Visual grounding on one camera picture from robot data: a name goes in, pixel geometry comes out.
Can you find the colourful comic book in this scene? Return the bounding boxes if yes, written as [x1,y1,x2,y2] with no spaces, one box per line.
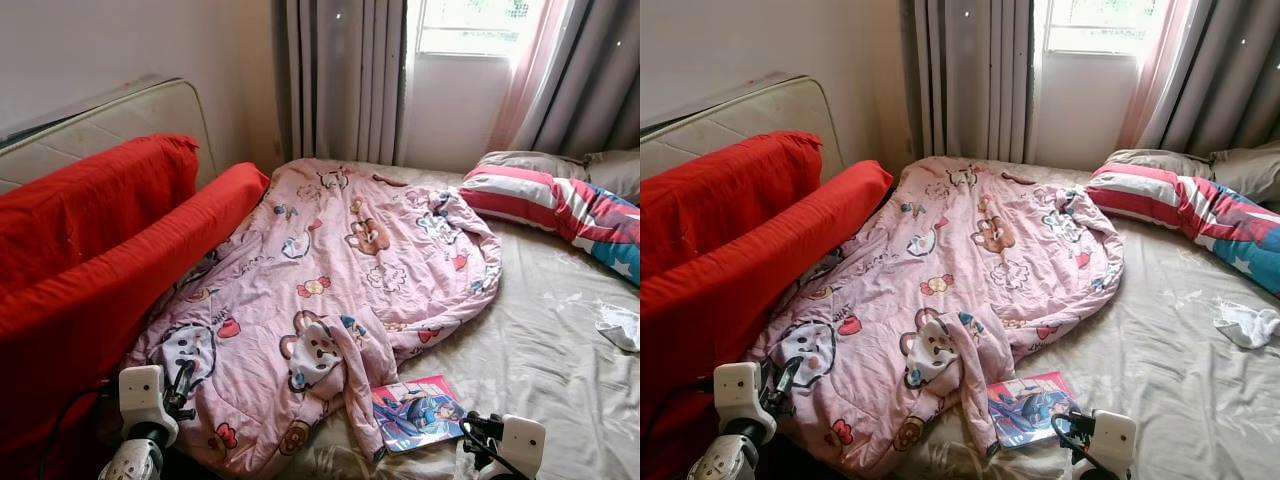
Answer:
[371,375,467,456]
[987,371,1079,451]

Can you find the long red fabric cushion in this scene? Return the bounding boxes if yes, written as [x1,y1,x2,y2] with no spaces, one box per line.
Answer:
[640,160,894,480]
[0,163,271,480]

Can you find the beige leaf print bed sheet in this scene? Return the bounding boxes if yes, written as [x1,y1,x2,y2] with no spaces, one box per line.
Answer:
[890,158,1280,480]
[270,160,641,480]

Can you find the crumpled white cloth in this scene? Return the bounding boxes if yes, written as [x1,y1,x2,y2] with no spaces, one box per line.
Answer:
[1213,300,1280,350]
[597,303,641,353]

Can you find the pink cartoon print quilt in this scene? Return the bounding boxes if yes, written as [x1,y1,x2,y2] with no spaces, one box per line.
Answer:
[745,155,1126,479]
[125,157,503,479]

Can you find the red white striped pillow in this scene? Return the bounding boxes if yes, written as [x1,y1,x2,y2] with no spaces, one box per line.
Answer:
[460,165,641,286]
[1085,163,1280,298]

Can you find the quilted white green mattress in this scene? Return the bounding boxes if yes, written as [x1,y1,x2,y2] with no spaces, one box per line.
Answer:
[0,80,216,196]
[640,78,846,186]

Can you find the pink sheer curtain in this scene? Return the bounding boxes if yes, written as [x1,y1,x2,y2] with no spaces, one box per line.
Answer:
[487,0,571,151]
[1115,0,1198,151]

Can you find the bright window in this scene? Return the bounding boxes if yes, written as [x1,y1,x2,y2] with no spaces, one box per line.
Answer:
[1043,0,1171,56]
[415,0,546,58]

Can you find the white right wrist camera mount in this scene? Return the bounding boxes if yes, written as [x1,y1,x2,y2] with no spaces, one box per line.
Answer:
[498,415,547,477]
[1087,408,1138,471]

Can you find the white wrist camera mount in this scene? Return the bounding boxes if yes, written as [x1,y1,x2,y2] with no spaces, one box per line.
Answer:
[1087,408,1138,471]
[714,362,764,421]
[118,365,167,423]
[498,415,547,477]

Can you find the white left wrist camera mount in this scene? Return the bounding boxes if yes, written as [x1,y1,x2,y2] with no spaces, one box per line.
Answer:
[118,365,167,423]
[714,362,764,421]

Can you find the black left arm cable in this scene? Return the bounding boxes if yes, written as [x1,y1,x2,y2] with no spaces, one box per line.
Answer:
[645,378,716,471]
[38,385,121,480]

